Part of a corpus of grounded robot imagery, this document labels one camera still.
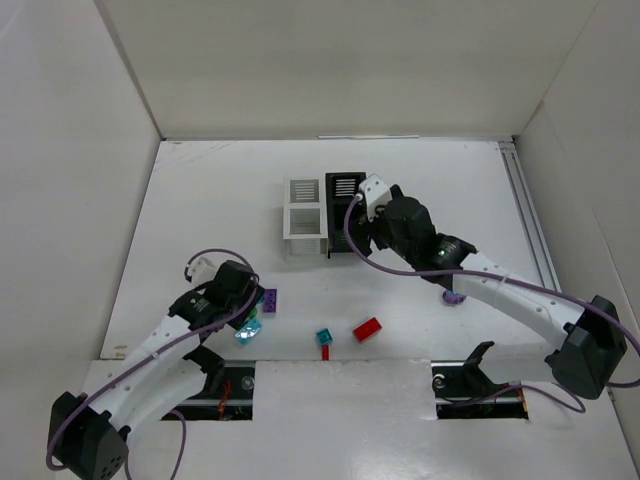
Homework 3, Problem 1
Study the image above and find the light blue lego brick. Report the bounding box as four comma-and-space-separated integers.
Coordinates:
235, 317, 262, 345

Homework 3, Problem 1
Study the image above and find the purple oval lego piece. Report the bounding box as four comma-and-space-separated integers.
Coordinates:
442, 290, 466, 306

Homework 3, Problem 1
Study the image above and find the teal small lego brick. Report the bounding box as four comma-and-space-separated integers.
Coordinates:
316, 328, 333, 347

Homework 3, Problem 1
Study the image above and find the red and purple lego brick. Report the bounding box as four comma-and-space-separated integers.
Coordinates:
352, 317, 382, 344

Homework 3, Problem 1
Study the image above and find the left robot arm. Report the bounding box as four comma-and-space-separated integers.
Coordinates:
45, 254, 264, 479

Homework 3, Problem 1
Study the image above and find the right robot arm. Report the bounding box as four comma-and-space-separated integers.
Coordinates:
343, 175, 639, 400

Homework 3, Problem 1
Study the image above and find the black slotted container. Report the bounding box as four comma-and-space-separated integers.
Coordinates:
325, 172, 366, 258

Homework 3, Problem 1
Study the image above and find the white slotted container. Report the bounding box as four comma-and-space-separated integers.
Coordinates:
283, 177, 328, 256

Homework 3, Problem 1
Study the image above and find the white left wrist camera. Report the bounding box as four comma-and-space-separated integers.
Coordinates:
184, 256, 218, 287

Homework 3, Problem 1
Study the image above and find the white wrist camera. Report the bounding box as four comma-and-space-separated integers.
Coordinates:
358, 174, 393, 222
184, 256, 218, 287

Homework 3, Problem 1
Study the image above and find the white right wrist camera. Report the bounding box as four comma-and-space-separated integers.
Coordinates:
358, 174, 393, 222

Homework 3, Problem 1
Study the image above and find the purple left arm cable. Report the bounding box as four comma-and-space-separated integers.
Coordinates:
45, 248, 261, 480

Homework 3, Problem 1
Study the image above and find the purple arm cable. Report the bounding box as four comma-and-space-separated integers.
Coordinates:
45, 248, 261, 480
344, 192, 640, 414

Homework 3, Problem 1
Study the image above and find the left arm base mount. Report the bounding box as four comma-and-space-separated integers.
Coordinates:
174, 361, 256, 422

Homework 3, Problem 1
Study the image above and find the aluminium rail right side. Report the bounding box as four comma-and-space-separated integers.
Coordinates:
498, 141, 561, 291

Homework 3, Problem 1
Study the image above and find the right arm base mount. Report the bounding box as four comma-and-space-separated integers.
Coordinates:
431, 341, 529, 420

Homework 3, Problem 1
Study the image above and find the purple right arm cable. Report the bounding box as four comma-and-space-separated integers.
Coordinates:
344, 192, 640, 414

